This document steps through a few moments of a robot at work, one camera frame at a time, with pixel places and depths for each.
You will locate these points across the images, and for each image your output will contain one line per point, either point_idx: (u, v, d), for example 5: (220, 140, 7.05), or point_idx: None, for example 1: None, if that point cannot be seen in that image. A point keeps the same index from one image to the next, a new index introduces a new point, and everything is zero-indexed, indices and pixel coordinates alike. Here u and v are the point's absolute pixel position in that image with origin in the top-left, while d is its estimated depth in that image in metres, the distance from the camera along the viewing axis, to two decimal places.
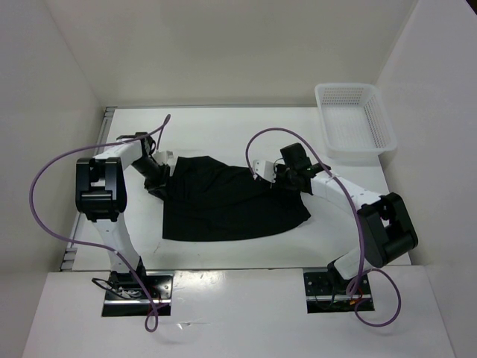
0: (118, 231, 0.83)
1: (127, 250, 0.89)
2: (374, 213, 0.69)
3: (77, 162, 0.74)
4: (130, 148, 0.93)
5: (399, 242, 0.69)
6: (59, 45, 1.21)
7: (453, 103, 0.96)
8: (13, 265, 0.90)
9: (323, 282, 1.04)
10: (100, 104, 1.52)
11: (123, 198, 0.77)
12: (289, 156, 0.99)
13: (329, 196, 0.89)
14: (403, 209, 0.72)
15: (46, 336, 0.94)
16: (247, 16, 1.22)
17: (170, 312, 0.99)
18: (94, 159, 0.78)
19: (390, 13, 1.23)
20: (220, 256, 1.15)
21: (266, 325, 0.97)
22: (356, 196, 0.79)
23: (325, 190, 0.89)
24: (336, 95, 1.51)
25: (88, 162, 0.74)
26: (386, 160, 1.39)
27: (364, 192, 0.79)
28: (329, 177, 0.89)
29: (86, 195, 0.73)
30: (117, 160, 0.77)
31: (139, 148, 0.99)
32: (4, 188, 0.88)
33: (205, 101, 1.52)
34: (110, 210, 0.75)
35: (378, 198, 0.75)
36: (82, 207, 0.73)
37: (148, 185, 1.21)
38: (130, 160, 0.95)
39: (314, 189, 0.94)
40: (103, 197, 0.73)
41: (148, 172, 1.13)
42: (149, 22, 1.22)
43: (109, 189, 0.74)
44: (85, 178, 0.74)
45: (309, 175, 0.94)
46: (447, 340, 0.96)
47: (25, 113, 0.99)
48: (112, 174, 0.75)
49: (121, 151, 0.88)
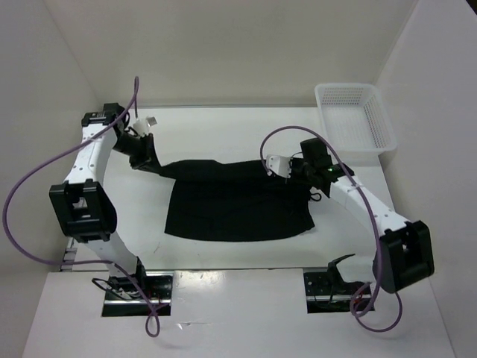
0: (112, 247, 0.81)
1: (123, 260, 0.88)
2: (397, 243, 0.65)
3: (50, 190, 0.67)
4: (102, 142, 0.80)
5: (414, 270, 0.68)
6: (59, 45, 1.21)
7: (453, 102, 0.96)
8: (13, 265, 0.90)
9: (323, 281, 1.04)
10: (100, 104, 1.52)
11: (112, 216, 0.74)
12: (309, 151, 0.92)
13: (349, 205, 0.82)
14: (428, 238, 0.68)
15: (46, 336, 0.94)
16: (247, 16, 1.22)
17: (170, 312, 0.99)
18: (67, 183, 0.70)
19: (391, 13, 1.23)
20: (220, 256, 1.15)
21: (265, 325, 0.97)
22: (379, 217, 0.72)
23: (346, 199, 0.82)
24: (336, 95, 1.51)
25: (62, 190, 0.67)
26: (387, 160, 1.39)
27: (389, 214, 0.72)
28: (352, 186, 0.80)
29: (71, 223, 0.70)
30: (96, 185, 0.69)
31: (112, 134, 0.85)
32: (4, 187, 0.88)
33: (205, 101, 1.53)
34: (101, 233, 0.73)
35: (403, 224, 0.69)
36: (70, 233, 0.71)
37: (133, 163, 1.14)
38: (107, 152, 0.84)
39: (333, 192, 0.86)
40: (91, 221, 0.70)
41: (129, 149, 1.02)
42: (149, 22, 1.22)
43: (95, 215, 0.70)
44: (66, 206, 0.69)
45: (329, 177, 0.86)
46: (447, 340, 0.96)
47: (24, 114, 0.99)
48: (93, 201, 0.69)
49: (95, 156, 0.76)
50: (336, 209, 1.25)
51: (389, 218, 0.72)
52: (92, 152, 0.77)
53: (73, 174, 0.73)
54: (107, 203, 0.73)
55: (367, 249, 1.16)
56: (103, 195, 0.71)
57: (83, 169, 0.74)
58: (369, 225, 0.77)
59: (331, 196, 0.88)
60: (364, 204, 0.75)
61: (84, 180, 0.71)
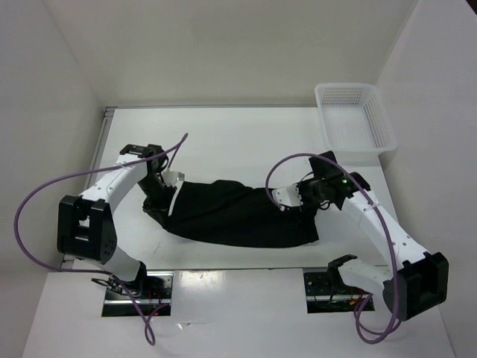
0: (110, 263, 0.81)
1: (122, 271, 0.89)
2: (417, 277, 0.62)
3: (60, 201, 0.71)
4: (131, 171, 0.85)
5: (426, 298, 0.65)
6: (59, 45, 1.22)
7: (453, 102, 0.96)
8: (13, 264, 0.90)
9: (323, 282, 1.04)
10: (100, 104, 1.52)
11: (109, 242, 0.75)
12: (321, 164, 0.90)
13: (363, 224, 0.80)
14: (445, 272, 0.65)
15: (46, 336, 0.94)
16: (247, 16, 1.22)
17: (170, 312, 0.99)
18: (80, 198, 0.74)
19: (390, 13, 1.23)
20: (220, 256, 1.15)
21: (265, 325, 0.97)
22: (398, 245, 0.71)
23: (361, 217, 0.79)
24: (336, 95, 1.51)
25: (72, 203, 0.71)
26: (386, 160, 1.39)
27: (407, 242, 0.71)
28: (369, 205, 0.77)
29: (68, 239, 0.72)
30: (103, 207, 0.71)
31: (142, 168, 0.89)
32: (4, 187, 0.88)
33: (205, 101, 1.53)
34: (93, 258, 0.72)
35: (422, 255, 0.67)
36: (64, 249, 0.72)
37: (146, 204, 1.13)
38: (133, 181, 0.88)
39: (346, 206, 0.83)
40: (86, 242, 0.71)
41: (151, 190, 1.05)
42: (149, 22, 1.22)
43: (92, 237, 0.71)
44: (69, 221, 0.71)
45: (346, 192, 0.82)
46: (446, 340, 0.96)
47: (25, 114, 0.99)
48: (97, 221, 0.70)
49: (118, 181, 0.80)
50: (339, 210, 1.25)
51: (407, 247, 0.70)
52: (116, 177, 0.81)
53: (90, 190, 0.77)
54: (108, 231, 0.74)
55: (367, 250, 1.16)
56: (107, 220, 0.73)
57: (101, 189, 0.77)
58: (382, 248, 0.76)
59: (343, 209, 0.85)
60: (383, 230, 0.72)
61: (96, 198, 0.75)
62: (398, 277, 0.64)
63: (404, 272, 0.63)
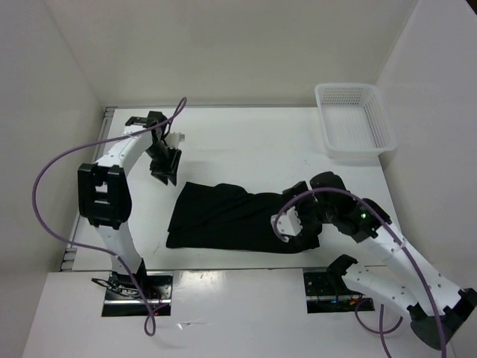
0: (119, 237, 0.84)
1: (127, 256, 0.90)
2: (458, 323, 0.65)
3: (78, 169, 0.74)
4: (138, 139, 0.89)
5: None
6: (59, 45, 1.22)
7: (452, 103, 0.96)
8: (13, 263, 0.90)
9: (323, 282, 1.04)
10: (100, 104, 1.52)
11: (125, 204, 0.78)
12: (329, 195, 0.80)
13: (389, 262, 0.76)
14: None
15: (46, 336, 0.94)
16: (247, 16, 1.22)
17: (170, 312, 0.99)
18: (96, 165, 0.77)
19: (390, 13, 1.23)
20: (220, 256, 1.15)
21: (264, 324, 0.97)
22: (433, 288, 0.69)
23: (387, 256, 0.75)
24: (336, 95, 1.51)
25: (89, 171, 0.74)
26: (387, 160, 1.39)
27: (441, 282, 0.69)
28: (397, 247, 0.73)
29: (89, 202, 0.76)
30: (119, 171, 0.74)
31: (148, 137, 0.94)
32: (4, 186, 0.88)
33: (206, 101, 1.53)
34: (112, 219, 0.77)
35: (457, 294, 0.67)
36: (85, 211, 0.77)
37: (154, 168, 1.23)
38: (139, 151, 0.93)
39: (368, 245, 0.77)
40: (105, 205, 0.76)
41: (158, 156, 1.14)
42: (149, 22, 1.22)
43: (110, 199, 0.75)
44: (88, 187, 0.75)
45: (367, 227, 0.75)
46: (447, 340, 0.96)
47: (25, 114, 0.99)
48: (113, 185, 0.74)
49: (128, 149, 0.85)
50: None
51: (442, 289, 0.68)
52: (124, 145, 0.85)
53: (104, 159, 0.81)
54: (125, 194, 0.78)
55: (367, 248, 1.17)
56: (124, 183, 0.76)
57: (114, 156, 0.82)
58: (412, 286, 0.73)
59: (361, 245, 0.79)
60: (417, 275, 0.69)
61: (110, 164, 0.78)
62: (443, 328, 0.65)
63: (446, 321, 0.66)
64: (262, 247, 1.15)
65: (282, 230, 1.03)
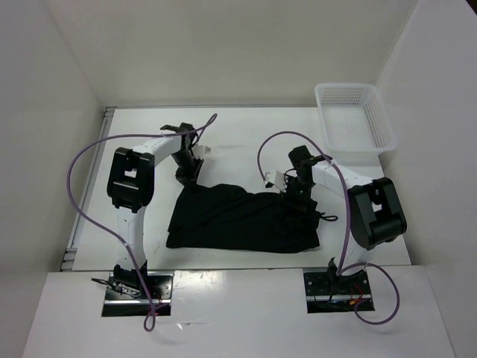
0: (135, 223, 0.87)
1: (136, 247, 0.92)
2: (364, 193, 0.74)
3: (115, 151, 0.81)
4: (171, 141, 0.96)
5: (387, 225, 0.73)
6: (59, 45, 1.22)
7: (453, 103, 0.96)
8: (13, 263, 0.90)
9: (323, 282, 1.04)
10: (100, 104, 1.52)
11: (149, 192, 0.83)
12: (295, 157, 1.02)
13: (327, 183, 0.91)
14: (393, 194, 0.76)
15: (45, 336, 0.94)
16: (247, 16, 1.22)
17: (170, 312, 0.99)
18: (131, 151, 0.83)
19: (390, 13, 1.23)
20: (221, 256, 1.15)
21: (264, 324, 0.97)
22: (349, 180, 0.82)
23: (324, 177, 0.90)
24: (336, 95, 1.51)
25: (124, 154, 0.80)
26: (387, 160, 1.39)
27: (358, 177, 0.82)
28: (328, 164, 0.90)
29: (117, 183, 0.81)
30: (150, 157, 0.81)
31: (179, 142, 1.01)
32: (4, 186, 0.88)
33: (206, 100, 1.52)
34: (134, 202, 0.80)
35: (370, 182, 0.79)
36: (111, 191, 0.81)
37: (179, 173, 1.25)
38: (168, 153, 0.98)
39: (315, 177, 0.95)
40: (131, 187, 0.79)
41: (184, 160, 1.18)
42: (149, 22, 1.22)
43: (138, 183, 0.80)
44: (119, 168, 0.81)
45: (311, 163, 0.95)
46: (447, 340, 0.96)
47: (25, 114, 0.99)
48: (144, 169, 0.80)
49: (160, 145, 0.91)
50: (340, 209, 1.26)
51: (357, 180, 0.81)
52: (158, 142, 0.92)
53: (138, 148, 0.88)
54: (150, 182, 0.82)
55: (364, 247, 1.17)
56: (151, 171, 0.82)
57: (147, 148, 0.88)
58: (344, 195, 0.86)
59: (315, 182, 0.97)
60: (337, 173, 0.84)
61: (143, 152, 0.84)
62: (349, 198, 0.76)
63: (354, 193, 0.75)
64: (263, 247, 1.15)
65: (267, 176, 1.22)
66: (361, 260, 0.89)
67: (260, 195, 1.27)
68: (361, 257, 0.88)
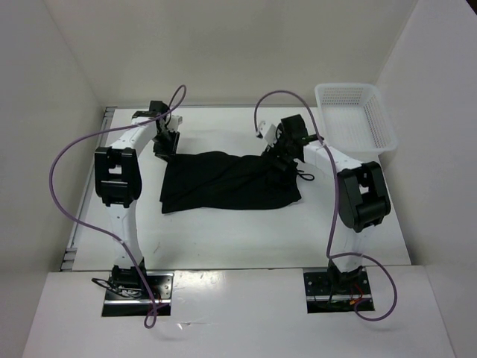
0: (128, 218, 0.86)
1: (133, 244, 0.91)
2: (352, 176, 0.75)
3: (95, 152, 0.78)
4: (144, 129, 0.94)
5: (373, 206, 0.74)
6: (59, 45, 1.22)
7: (452, 103, 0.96)
8: (13, 263, 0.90)
9: (323, 282, 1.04)
10: (100, 104, 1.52)
11: (139, 184, 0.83)
12: (286, 126, 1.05)
13: (318, 163, 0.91)
14: (381, 177, 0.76)
15: (45, 336, 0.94)
16: (246, 16, 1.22)
17: (170, 312, 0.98)
18: (110, 148, 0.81)
19: (390, 13, 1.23)
20: (220, 256, 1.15)
21: (264, 324, 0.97)
22: (340, 162, 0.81)
23: (315, 157, 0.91)
24: (336, 95, 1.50)
25: (105, 153, 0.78)
26: (386, 159, 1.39)
27: (348, 159, 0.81)
28: (320, 145, 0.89)
29: (105, 182, 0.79)
30: (132, 152, 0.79)
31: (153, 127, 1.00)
32: (4, 186, 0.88)
33: (206, 100, 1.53)
34: (126, 197, 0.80)
35: (359, 165, 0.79)
36: (100, 191, 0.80)
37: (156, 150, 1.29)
38: (144, 142, 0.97)
39: (306, 155, 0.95)
40: (120, 184, 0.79)
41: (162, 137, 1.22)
42: (149, 22, 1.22)
43: (126, 179, 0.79)
44: (103, 168, 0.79)
45: (303, 144, 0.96)
46: (447, 340, 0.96)
47: (24, 115, 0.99)
48: (127, 164, 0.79)
49: (136, 136, 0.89)
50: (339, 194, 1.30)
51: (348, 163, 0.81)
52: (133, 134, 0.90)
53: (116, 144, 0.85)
54: (138, 174, 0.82)
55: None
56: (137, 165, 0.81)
57: (126, 143, 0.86)
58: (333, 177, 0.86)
59: (305, 160, 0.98)
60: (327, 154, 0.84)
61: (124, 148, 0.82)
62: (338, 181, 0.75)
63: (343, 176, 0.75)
64: (265, 205, 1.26)
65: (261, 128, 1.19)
66: (356, 251, 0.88)
67: (247, 155, 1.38)
68: (356, 247, 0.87)
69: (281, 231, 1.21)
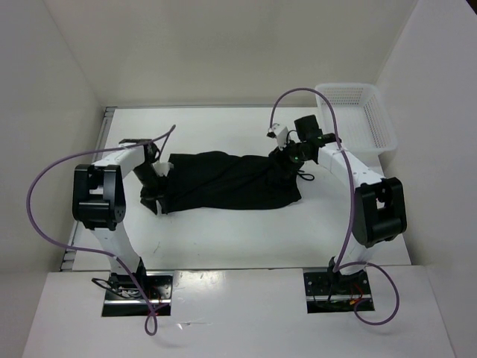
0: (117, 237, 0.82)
1: (125, 255, 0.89)
2: (371, 193, 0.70)
3: (75, 169, 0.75)
4: (132, 152, 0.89)
5: (387, 224, 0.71)
6: (59, 46, 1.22)
7: (453, 103, 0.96)
8: (13, 263, 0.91)
9: (323, 282, 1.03)
10: (100, 104, 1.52)
11: (121, 205, 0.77)
12: (301, 128, 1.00)
13: (333, 168, 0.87)
14: (400, 195, 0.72)
15: (45, 337, 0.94)
16: (246, 16, 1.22)
17: (170, 313, 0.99)
18: (93, 167, 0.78)
19: (390, 13, 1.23)
20: (220, 256, 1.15)
21: (263, 325, 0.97)
22: (358, 174, 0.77)
23: (331, 162, 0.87)
24: (335, 95, 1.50)
25: (86, 170, 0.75)
26: (387, 159, 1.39)
27: (367, 171, 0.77)
28: (337, 149, 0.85)
29: (83, 203, 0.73)
30: (116, 168, 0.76)
31: (141, 153, 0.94)
32: (4, 186, 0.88)
33: (205, 101, 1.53)
34: (108, 220, 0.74)
35: (378, 180, 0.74)
36: (78, 214, 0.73)
37: (143, 192, 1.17)
38: (132, 166, 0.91)
39: (320, 158, 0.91)
40: (100, 205, 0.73)
41: (147, 179, 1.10)
42: (148, 22, 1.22)
43: (107, 198, 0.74)
44: (83, 186, 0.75)
45: (318, 143, 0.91)
46: (447, 340, 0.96)
47: (25, 115, 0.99)
48: (110, 181, 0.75)
49: (124, 156, 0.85)
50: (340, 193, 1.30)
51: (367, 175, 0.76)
52: (120, 154, 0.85)
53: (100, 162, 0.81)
54: (121, 194, 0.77)
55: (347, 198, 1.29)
56: (120, 183, 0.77)
57: (110, 161, 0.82)
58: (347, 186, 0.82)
59: (319, 162, 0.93)
60: (345, 162, 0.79)
61: (106, 164, 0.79)
62: (355, 196, 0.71)
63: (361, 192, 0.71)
64: (268, 205, 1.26)
65: (274, 126, 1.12)
66: (361, 260, 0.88)
67: (247, 156, 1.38)
68: (361, 256, 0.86)
69: (281, 232, 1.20)
